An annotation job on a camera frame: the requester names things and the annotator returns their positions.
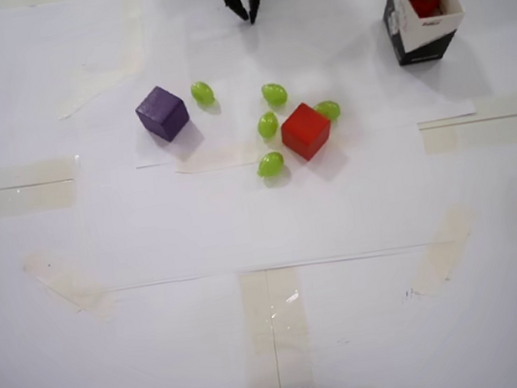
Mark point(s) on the white and black carton box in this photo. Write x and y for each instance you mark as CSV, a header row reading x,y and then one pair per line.
x,y
426,42

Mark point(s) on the green plastic grape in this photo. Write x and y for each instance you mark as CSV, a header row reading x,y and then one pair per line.
x,y
270,164
267,125
274,94
330,110
202,93

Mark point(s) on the purple wooden cube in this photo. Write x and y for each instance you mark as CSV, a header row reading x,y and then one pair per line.
x,y
162,115

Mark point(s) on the red wooden cube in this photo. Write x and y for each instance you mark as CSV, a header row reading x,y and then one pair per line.
x,y
305,132

